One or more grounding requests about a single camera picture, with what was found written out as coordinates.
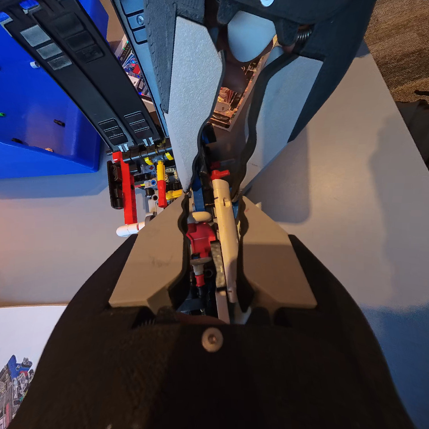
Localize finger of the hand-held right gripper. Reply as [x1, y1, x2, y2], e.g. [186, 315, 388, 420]
[233, 54, 325, 202]
[166, 15, 224, 193]

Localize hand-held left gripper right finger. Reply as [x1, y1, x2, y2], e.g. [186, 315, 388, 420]
[236, 195, 318, 310]

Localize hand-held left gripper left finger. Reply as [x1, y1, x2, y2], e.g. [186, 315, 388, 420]
[108, 194, 190, 308]

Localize white blue brick panel assembly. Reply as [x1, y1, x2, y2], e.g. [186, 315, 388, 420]
[191, 161, 252, 325]

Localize toy brick vehicle model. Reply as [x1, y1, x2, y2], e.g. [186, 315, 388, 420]
[5, 0, 242, 315]

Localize grey desk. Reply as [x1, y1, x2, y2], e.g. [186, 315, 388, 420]
[0, 44, 429, 429]

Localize person's right hand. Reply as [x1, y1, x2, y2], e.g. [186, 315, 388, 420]
[227, 10, 276, 63]

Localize holographic sticker sheet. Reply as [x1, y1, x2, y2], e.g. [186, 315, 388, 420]
[116, 35, 279, 133]

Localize scattered small brick pieces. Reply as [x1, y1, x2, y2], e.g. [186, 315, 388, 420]
[0, 61, 66, 153]

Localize open instruction booklet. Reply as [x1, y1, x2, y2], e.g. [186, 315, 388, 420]
[0, 304, 67, 429]

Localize blue plastic bin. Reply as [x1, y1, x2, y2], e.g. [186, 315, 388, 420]
[0, 0, 109, 180]

